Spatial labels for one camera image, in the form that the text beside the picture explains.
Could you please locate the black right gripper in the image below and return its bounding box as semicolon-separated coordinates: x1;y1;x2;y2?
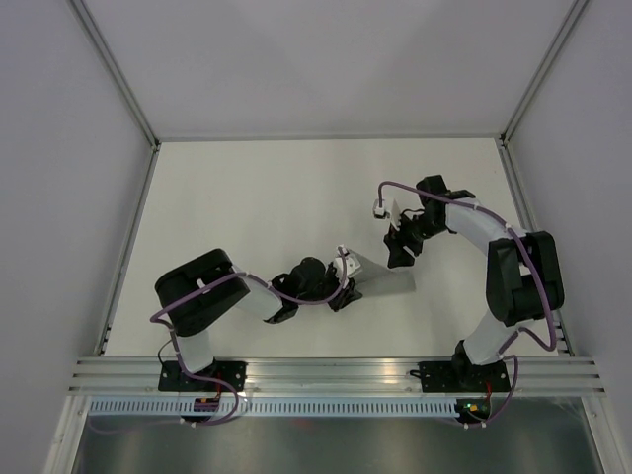
383;209;444;269

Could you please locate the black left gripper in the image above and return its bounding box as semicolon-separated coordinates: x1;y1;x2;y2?
297;267;361;313

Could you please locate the grey cloth napkin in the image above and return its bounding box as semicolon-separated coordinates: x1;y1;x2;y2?
349;250;417;298

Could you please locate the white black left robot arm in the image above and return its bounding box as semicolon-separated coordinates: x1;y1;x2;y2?
150;246;363;391

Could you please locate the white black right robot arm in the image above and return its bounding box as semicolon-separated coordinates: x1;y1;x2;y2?
373;175;565;390

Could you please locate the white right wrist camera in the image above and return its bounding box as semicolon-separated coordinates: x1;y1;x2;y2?
372;197;401;233

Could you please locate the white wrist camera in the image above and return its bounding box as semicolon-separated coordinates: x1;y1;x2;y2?
332;245;361;277
372;197;401;233

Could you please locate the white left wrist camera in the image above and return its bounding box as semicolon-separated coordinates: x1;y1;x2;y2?
332;245;361;277

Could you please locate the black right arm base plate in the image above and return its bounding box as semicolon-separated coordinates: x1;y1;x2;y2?
418;360;511;394

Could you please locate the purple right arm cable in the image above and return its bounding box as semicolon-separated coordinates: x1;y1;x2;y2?
377;180;559;431

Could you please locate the white slotted cable duct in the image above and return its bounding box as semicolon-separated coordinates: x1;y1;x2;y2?
89;396;457;418

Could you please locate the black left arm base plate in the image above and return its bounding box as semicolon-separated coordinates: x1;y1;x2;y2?
158;360;247;393

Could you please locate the aluminium frame rail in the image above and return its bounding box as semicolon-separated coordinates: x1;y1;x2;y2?
67;356;605;397

